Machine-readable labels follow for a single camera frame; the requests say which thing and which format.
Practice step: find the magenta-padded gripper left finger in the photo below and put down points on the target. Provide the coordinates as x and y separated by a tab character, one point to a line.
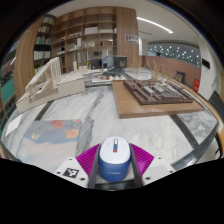
85	160

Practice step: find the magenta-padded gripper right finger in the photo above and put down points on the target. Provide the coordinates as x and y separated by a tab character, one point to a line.
145	161

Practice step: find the white and blue computer mouse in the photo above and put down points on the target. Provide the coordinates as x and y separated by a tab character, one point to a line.
114	160

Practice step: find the light blue floral mouse pad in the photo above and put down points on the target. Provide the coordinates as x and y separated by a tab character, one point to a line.
50	140

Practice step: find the brown architectural model on board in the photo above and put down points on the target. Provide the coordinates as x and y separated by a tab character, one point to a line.
146	100

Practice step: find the white architectural model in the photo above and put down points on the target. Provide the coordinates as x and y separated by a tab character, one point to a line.
50	86

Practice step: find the flat white site model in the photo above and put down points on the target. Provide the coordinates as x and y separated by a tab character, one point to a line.
106	78

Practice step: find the grey house model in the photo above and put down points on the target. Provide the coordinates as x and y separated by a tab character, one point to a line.
111	62

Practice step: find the shelf unit with colourful books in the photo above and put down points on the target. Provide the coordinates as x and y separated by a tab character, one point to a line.
7	90

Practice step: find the dark shelf unit with books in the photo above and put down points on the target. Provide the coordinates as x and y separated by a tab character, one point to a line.
42	43

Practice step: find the wooden shelf unit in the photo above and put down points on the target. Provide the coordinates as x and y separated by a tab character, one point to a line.
100	33

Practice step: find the long ceiling light strip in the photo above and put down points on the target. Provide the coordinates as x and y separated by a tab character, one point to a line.
155	24

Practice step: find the red wall box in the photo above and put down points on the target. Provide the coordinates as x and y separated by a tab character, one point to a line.
196	85

